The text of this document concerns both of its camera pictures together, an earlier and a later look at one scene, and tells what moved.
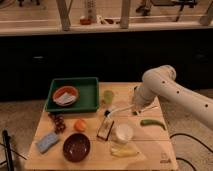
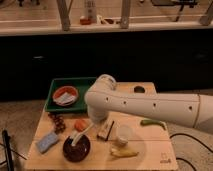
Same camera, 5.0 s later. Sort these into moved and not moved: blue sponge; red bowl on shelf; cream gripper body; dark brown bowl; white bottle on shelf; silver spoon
Moved: cream gripper body; silver spoon
Not moved: dark brown bowl; blue sponge; red bowl on shelf; white bottle on shelf
